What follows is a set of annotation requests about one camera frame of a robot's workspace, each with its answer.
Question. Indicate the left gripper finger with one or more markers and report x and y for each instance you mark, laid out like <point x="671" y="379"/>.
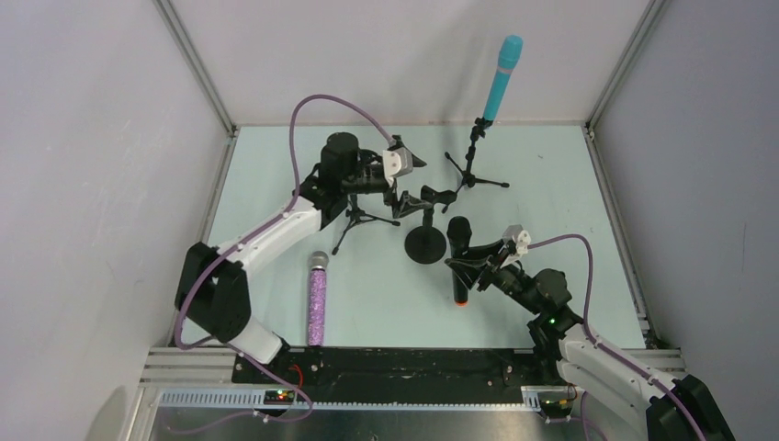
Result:
<point x="407" y="160"/>
<point x="404" y="204"/>

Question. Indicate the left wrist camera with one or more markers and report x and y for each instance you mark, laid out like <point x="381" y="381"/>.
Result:
<point x="391" y="167"/>

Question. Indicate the slotted cable duct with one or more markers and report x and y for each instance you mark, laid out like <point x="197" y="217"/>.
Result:
<point x="257" y="400"/>

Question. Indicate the shock mount tripod stand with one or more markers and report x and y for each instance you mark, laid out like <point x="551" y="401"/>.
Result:
<point x="357" y="216"/>

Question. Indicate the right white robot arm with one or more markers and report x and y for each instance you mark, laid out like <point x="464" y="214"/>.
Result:
<point x="656" y="405"/>

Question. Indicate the light blue microphone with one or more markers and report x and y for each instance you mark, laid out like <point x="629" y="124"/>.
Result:
<point x="508" y="57"/>

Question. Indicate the black microphone orange tip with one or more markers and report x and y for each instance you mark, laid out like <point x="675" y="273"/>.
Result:
<point x="459" y="234"/>

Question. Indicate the purple glitter microphone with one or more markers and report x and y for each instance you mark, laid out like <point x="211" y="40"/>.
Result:
<point x="317" y="285"/>

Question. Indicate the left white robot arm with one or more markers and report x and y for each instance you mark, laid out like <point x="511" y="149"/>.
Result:
<point x="213" y="290"/>

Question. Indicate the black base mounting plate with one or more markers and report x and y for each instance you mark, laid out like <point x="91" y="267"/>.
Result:
<point x="382" y="375"/>

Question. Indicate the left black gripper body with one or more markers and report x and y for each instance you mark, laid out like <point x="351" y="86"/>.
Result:
<point x="393" y="191"/>

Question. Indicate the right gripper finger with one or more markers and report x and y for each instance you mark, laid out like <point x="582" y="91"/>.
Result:
<point x="469" y="273"/>
<point x="487" y="251"/>

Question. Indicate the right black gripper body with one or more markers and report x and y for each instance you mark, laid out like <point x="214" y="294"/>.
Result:
<point x="489" y="270"/>

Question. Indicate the clip tripod mic stand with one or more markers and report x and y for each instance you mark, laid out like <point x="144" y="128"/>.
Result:
<point x="467" y="177"/>

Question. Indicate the round base mic stand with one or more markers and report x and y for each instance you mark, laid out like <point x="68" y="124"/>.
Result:
<point x="426" y="244"/>

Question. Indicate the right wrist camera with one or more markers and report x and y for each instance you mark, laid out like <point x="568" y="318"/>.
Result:
<point x="516" y="240"/>

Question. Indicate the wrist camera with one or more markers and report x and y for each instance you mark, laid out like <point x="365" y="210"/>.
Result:
<point x="516" y="240"/>
<point x="391" y="167"/>

